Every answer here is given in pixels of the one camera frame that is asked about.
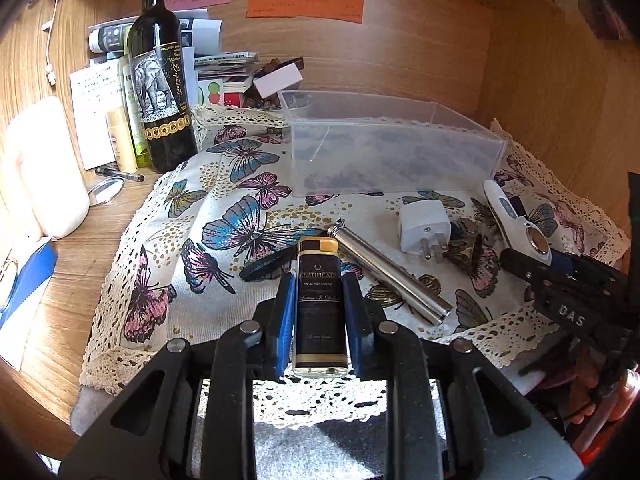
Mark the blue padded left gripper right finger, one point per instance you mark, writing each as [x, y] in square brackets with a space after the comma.
[359, 328]

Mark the white box on stack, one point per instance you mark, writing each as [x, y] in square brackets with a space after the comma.
[277, 80]

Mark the butterfly print lace cloth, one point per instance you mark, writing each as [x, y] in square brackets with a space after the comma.
[203, 250]

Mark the person's right hand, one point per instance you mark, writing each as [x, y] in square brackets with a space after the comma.
[589, 414]

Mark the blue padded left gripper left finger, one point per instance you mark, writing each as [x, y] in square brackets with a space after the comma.
[281, 324]

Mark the white plastic container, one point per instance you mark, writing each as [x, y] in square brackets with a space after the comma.
[41, 183]

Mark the clear plastic storage box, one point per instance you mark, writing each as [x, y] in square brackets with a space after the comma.
[348, 143]

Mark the yellow tube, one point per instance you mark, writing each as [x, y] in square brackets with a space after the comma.
[120, 136]

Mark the black pen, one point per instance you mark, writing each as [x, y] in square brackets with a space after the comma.
[111, 172]

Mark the bowl of beads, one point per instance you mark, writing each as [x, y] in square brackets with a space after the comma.
[257, 103]

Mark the dark wine bottle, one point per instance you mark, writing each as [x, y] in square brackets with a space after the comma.
[155, 60]

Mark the stack of books and papers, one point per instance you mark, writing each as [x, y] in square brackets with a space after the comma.
[201, 36]

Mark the silver metal cylinder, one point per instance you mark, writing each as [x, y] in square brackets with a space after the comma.
[428, 304]

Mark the white power adapter plug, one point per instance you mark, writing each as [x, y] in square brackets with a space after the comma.
[424, 229]

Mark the orange sticky note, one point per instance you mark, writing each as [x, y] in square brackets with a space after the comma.
[341, 10]

